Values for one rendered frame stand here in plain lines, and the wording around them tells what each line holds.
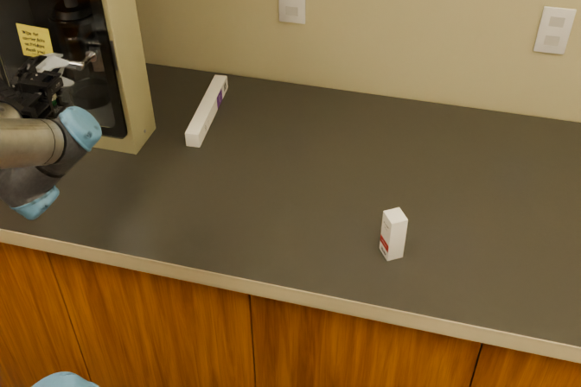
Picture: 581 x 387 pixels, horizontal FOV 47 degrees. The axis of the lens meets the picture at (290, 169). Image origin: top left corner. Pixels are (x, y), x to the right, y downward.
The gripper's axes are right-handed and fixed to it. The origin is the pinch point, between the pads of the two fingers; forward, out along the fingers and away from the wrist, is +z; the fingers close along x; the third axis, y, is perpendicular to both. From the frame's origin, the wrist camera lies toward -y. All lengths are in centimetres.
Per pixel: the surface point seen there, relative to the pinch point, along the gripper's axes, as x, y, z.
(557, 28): -3, 100, 49
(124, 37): 2.3, 10.8, 9.6
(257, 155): -26.0, 38.0, 13.1
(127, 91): -9.4, 10.9, 7.0
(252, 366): -58, 47, -21
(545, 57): -11, 99, 50
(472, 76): -19, 83, 49
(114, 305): -47, 15, -21
